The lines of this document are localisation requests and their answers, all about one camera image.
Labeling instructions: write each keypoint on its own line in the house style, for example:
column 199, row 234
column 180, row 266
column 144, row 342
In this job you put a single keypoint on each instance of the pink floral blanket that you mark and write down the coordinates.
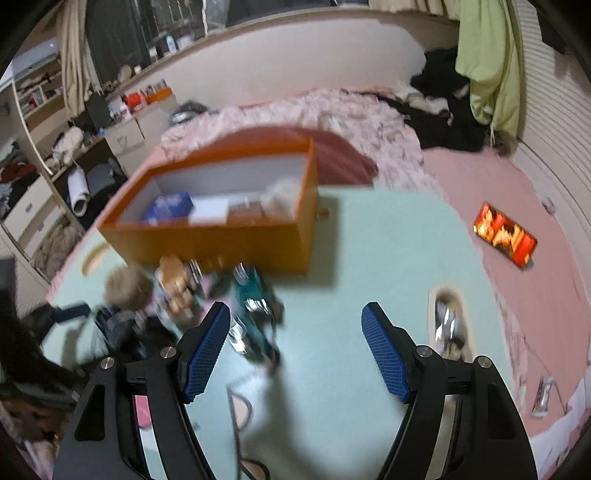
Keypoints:
column 375, row 129

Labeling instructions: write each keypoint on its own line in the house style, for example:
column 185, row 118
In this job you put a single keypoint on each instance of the orange tray on cabinet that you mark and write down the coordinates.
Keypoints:
column 153, row 96

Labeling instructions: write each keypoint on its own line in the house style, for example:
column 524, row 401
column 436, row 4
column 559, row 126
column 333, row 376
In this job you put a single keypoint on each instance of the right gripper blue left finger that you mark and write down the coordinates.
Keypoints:
column 199, row 349

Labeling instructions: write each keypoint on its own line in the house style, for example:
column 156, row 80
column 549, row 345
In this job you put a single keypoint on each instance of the silver foil wrappers in slot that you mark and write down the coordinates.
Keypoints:
column 451, row 334

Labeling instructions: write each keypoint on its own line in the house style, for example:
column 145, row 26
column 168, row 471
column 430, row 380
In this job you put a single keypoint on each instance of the orange cardboard storage box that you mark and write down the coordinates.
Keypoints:
column 252, row 204

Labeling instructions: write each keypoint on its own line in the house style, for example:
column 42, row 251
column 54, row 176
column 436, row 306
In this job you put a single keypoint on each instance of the white rolled paper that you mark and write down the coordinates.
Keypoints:
column 78, row 191

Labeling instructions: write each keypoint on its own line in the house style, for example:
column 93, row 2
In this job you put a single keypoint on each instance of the white drawer cabinet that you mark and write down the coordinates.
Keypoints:
column 132, row 139

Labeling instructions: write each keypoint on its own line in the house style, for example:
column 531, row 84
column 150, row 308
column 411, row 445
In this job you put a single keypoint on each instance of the small foil packet on bed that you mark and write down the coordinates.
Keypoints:
column 540, row 407

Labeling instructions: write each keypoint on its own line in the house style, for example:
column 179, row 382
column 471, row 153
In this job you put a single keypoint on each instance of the black clothes pile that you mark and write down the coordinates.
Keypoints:
column 436, row 104

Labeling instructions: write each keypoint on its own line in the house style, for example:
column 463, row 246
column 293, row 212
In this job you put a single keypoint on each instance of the blue box inside orange box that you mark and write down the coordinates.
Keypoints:
column 168, row 207

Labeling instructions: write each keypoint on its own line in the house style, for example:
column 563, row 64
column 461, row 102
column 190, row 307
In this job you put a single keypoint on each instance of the beige figurine toy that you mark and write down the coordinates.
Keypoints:
column 179, row 290

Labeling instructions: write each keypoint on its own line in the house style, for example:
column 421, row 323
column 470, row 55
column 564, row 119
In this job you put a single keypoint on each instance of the beige fluffy pompom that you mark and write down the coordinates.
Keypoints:
column 128, row 288

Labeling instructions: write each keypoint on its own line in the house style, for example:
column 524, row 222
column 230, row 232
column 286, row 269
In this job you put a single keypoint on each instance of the teal toy race car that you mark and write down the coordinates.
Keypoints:
column 256, row 312

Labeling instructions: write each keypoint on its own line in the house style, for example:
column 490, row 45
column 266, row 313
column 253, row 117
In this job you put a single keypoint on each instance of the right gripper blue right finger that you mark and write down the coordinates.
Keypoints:
column 392, row 349

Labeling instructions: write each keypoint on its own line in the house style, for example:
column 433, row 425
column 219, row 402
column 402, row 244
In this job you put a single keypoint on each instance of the black lace scrunchie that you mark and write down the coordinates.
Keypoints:
column 132, row 336

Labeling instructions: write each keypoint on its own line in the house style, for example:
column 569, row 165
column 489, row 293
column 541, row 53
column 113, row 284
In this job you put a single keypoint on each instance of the smartphone with lit screen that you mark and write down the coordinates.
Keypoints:
column 505, row 235

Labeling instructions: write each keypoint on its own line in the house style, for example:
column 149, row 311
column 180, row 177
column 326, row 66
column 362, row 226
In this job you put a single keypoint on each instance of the light green hanging cloth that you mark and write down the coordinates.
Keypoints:
column 489, row 55

